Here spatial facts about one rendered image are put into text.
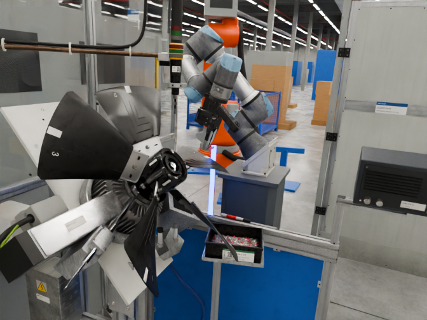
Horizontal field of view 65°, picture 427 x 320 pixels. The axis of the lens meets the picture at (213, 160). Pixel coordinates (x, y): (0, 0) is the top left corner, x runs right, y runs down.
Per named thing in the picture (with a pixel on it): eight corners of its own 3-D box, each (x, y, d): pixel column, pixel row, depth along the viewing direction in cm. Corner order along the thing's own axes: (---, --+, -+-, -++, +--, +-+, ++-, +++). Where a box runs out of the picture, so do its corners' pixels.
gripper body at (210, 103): (201, 120, 133) (211, 91, 128) (220, 129, 130) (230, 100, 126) (192, 122, 126) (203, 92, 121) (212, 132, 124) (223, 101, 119)
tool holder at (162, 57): (158, 87, 100) (158, 52, 97) (157, 85, 106) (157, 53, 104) (188, 87, 102) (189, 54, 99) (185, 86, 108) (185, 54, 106)
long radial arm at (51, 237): (91, 206, 105) (113, 188, 100) (104, 226, 105) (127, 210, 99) (3, 249, 79) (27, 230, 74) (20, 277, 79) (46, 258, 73)
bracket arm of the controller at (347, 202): (335, 204, 128) (337, 197, 127) (336, 202, 131) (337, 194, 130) (405, 218, 119) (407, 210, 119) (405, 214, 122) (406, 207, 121)
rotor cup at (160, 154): (145, 212, 99) (175, 192, 93) (119, 171, 99) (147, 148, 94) (169, 195, 112) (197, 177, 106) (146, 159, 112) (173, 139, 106)
